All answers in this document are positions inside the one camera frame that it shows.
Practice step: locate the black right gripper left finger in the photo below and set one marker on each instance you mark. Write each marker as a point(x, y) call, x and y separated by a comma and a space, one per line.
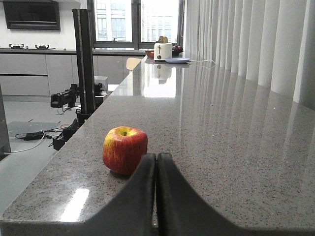
point(130, 212)

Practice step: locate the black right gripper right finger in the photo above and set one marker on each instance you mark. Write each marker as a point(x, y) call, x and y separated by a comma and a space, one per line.
point(181, 211)

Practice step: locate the red yellow apple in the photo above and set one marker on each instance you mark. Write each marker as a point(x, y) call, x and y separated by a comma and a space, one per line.
point(123, 148)

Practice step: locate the black mobile robot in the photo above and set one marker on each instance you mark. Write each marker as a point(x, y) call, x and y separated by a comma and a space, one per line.
point(86, 96)

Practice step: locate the wooden chair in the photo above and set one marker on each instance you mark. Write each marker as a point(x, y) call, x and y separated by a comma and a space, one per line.
point(131, 63)

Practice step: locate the light blue plate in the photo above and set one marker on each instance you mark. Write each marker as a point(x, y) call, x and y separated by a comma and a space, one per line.
point(177, 60)

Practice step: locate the white toaster with bread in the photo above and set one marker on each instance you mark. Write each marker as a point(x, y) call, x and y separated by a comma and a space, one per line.
point(162, 49)

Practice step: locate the white vertical curtain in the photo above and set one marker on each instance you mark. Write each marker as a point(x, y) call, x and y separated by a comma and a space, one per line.
point(271, 42)

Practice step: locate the gas stove burners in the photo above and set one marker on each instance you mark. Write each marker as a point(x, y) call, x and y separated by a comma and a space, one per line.
point(35, 47)

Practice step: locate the black range hood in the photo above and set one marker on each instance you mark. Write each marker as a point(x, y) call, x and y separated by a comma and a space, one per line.
point(32, 14)

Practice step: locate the black power adapter with cable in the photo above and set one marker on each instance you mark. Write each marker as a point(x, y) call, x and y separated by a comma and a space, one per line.
point(39, 135)

